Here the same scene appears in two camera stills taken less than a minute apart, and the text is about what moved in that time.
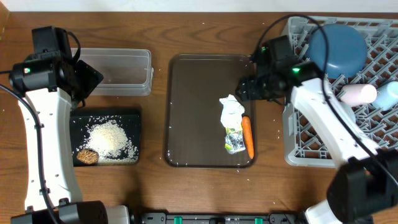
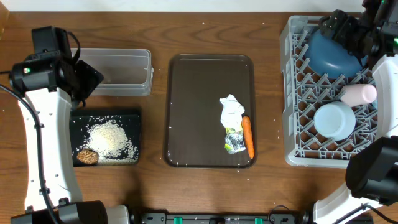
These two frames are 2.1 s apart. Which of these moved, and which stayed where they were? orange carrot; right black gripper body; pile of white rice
Moved: right black gripper body
Stayed: orange carrot; pile of white rice
